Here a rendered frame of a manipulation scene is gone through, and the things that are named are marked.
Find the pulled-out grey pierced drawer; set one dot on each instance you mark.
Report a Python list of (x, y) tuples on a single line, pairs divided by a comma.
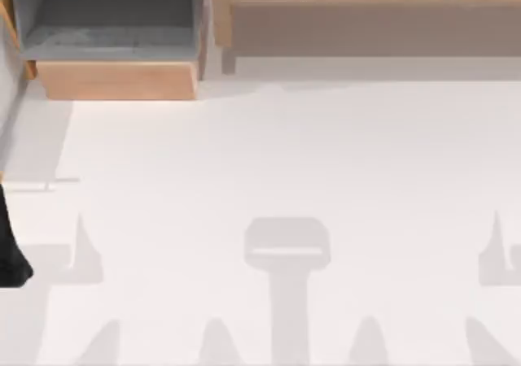
[(110, 24)]

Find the pale wooden drawer front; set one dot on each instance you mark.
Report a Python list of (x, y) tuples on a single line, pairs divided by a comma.
[(118, 80)]

